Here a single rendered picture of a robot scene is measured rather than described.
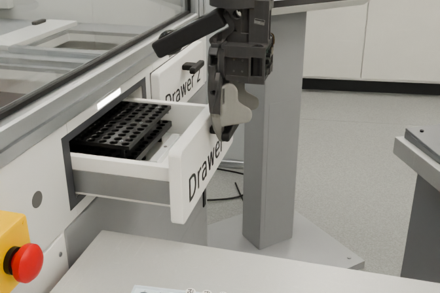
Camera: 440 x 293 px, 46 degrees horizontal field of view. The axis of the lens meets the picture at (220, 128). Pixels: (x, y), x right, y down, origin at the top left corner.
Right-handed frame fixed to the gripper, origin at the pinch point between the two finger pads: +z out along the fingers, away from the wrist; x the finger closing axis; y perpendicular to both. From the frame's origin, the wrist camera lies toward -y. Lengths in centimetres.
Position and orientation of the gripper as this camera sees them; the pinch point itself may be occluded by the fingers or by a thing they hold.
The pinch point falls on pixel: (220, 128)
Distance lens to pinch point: 78.4
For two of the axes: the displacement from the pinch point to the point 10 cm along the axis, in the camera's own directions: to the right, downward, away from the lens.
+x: 2.6, -3.7, 8.9
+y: 9.7, 1.0, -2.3
